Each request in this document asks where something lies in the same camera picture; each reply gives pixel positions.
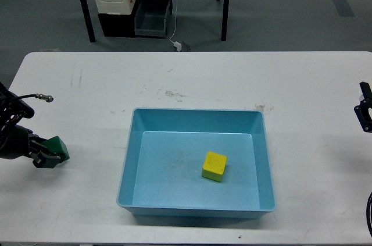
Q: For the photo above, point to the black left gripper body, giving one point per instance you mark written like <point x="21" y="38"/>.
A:
<point x="16" y="144"/>

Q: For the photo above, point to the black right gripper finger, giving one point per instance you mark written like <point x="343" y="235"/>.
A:
<point x="362" y="110"/>

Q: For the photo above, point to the black crate under container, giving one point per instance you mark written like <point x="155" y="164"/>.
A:
<point x="119" y="25"/>

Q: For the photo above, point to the green block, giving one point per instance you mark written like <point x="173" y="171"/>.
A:
<point x="57" y="146"/>

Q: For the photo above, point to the blue plastic tray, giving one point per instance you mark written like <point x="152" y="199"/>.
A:
<point x="166" y="150"/>

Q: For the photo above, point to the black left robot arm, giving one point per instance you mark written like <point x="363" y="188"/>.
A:
<point x="14" y="109"/>

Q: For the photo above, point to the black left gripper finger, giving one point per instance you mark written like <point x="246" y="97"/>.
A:
<point x="42" y="160"/>
<point x="35" y="144"/>

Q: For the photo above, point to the black table leg left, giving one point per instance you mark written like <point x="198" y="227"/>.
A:
<point x="87" y="20"/>

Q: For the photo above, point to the dark grey storage bin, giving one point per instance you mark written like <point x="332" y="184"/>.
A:
<point x="151" y="19"/>

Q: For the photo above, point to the yellow block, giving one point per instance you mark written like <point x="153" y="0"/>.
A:
<point x="214" y="166"/>

